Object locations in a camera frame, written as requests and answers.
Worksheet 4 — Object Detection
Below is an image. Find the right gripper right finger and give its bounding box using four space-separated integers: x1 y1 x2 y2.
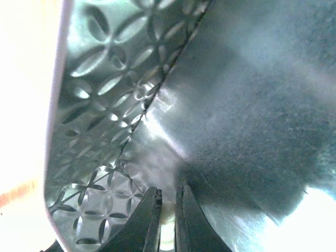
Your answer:
174 185 231 252

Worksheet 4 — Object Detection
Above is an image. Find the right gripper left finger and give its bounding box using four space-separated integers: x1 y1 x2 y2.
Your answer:
99 187 162 252

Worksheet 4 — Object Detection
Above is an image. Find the white piece front row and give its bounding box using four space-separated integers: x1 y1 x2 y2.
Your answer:
159 201 175 251

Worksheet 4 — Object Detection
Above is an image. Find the pink tin with white pieces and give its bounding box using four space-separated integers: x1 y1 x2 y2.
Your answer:
44 1 335 251

